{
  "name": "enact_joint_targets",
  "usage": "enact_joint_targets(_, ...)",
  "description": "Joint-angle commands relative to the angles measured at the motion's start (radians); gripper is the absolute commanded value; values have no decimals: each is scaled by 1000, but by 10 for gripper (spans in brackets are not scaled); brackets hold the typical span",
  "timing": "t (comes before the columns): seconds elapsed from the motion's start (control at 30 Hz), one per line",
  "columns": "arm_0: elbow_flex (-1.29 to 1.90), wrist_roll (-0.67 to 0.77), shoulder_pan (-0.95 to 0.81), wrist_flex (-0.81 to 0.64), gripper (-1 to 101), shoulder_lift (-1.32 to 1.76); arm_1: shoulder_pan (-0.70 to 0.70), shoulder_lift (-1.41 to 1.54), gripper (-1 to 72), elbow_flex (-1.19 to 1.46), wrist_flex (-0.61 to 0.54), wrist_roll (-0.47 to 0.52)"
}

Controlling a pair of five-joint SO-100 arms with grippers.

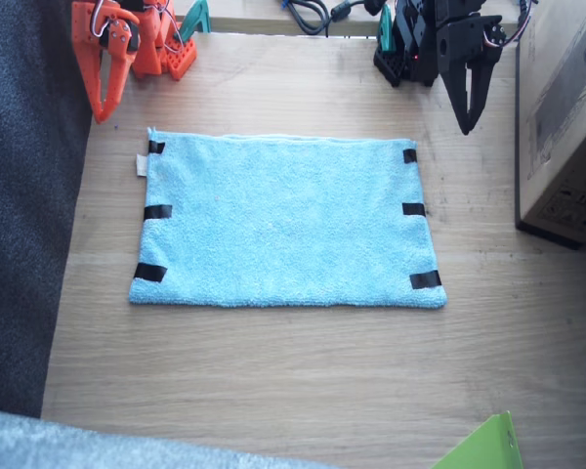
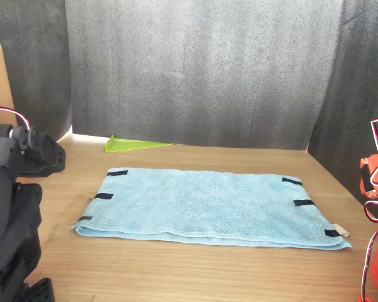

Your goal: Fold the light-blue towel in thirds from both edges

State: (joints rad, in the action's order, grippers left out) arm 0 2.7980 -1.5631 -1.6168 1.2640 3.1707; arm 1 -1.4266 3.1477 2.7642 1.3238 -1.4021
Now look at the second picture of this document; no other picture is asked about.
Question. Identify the light grey foam panel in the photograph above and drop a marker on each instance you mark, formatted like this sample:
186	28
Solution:
192	69

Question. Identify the dark grey foam panel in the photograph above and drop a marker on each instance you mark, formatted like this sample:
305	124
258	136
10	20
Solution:
365	63
31	37

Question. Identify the lime green plastic bracket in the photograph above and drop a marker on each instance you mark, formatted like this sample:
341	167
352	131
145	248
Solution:
129	146

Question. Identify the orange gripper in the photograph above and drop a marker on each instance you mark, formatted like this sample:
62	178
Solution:
368	160

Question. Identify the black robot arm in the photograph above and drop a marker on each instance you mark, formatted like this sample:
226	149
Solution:
6	220

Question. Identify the light blue towel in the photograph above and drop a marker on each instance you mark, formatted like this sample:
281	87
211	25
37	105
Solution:
208	204

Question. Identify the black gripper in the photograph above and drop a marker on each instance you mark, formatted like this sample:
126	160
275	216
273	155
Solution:
48	157

